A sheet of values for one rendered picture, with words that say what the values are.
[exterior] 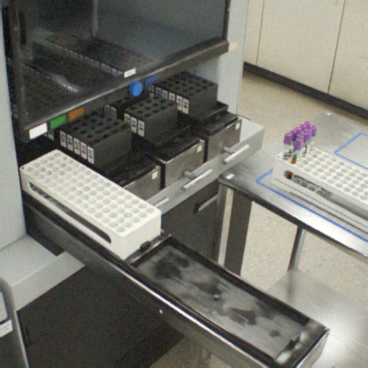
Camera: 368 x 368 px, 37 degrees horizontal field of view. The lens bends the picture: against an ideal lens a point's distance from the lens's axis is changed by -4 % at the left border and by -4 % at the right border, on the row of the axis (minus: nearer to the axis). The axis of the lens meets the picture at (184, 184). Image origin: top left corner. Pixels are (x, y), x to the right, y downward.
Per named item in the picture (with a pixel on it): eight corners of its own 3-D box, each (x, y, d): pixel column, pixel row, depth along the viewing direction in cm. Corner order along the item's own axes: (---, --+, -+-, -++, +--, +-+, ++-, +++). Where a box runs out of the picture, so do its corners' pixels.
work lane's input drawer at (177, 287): (7, 215, 119) (2, 181, 113) (57, 188, 128) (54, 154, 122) (301, 422, 82) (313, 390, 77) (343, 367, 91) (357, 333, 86)
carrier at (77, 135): (112, 138, 130) (112, 115, 127) (118, 141, 129) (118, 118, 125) (74, 158, 123) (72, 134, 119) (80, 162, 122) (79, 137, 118)
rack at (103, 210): (21, 193, 114) (17, 167, 111) (58, 173, 121) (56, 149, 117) (123, 264, 99) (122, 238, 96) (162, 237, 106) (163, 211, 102)
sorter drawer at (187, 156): (-6, 94, 164) (-9, 66, 159) (31, 80, 173) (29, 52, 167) (179, 198, 127) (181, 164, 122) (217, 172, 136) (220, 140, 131)
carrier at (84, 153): (119, 141, 129) (119, 118, 125) (126, 145, 128) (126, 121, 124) (80, 162, 121) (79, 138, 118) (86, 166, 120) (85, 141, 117)
